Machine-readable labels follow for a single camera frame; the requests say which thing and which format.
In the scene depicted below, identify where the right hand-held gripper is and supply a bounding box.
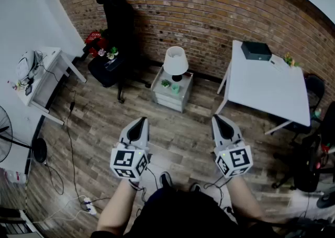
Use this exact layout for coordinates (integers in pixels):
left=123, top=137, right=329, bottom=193
left=211, top=114, right=254, bottom=179

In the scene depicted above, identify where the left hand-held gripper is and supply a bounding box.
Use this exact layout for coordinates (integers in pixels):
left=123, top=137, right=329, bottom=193
left=109, top=117, right=150, bottom=180

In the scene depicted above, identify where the white table lamp black base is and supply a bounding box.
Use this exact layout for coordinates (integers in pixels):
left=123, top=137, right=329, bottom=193
left=163, top=46, right=189, bottom=83

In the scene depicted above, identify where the person's left forearm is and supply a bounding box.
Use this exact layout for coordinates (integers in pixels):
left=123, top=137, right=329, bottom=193
left=96, top=179, right=139, bottom=235

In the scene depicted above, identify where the person's right forearm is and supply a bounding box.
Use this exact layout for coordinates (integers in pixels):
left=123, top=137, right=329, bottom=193
left=226, top=176, right=264, bottom=223

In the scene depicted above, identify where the grey nightstand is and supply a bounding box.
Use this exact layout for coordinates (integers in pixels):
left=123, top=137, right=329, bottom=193
left=151, top=65, right=194, bottom=114

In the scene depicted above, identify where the person's left shoe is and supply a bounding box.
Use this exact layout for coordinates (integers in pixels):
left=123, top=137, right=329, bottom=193
left=159, top=171, right=173, bottom=188

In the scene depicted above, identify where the white table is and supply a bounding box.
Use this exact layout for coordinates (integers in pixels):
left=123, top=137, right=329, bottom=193
left=216, top=39, right=312, bottom=135

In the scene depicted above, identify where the white power strip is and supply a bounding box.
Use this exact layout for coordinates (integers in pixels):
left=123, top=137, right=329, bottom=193
left=83, top=197, right=97, bottom=216

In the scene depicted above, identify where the black mesh office chair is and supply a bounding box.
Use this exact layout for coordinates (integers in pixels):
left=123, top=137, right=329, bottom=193
left=271, top=100, right=335, bottom=193

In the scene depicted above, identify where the white flat box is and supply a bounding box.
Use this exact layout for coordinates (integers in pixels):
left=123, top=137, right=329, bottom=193
left=269, top=58, right=285, bottom=72

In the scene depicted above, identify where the black box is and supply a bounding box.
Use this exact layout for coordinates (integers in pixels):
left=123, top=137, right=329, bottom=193
left=240, top=40, right=273, bottom=62

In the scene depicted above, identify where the person's black shirt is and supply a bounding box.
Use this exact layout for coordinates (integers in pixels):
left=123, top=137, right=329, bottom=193
left=90, top=186, right=265, bottom=238

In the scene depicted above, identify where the black standing fan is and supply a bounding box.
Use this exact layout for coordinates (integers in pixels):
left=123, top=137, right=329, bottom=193
left=0, top=105, right=48, bottom=164

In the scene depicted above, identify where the yellow flower plant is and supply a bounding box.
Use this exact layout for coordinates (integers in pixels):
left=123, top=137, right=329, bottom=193
left=284, top=52, right=301, bottom=68

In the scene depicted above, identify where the black folding chair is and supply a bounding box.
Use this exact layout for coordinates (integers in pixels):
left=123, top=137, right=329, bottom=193
left=304, top=74, right=326, bottom=117

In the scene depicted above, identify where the white desk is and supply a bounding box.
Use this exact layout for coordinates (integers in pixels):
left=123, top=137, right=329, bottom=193
left=17, top=46, right=87, bottom=126

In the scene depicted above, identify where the red box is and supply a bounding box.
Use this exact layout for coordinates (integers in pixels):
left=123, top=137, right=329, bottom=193
left=85, top=31, right=109, bottom=59

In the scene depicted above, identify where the black high-back office chair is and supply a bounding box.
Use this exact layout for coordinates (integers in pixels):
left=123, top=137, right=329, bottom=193
left=87, top=0, right=152, bottom=104

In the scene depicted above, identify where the pack of water bottles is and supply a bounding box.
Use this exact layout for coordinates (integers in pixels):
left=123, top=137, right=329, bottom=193
left=0, top=167, right=28, bottom=186

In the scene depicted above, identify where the white helmet-like device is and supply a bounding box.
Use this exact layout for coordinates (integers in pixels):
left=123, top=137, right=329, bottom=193
left=15, top=50, right=37, bottom=81

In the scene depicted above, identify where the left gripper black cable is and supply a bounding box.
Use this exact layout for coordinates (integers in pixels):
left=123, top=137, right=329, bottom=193
left=145, top=167, right=160, bottom=189

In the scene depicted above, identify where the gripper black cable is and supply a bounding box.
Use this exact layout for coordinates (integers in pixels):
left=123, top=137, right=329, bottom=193
left=145, top=167, right=160, bottom=189
left=203, top=176, right=232, bottom=213

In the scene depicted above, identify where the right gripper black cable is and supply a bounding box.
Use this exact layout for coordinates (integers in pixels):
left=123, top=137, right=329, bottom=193
left=203, top=176, right=232, bottom=213

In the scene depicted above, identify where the black floor cable with adapter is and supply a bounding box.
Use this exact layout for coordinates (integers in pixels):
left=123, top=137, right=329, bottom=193
left=64, top=85, right=87, bottom=206

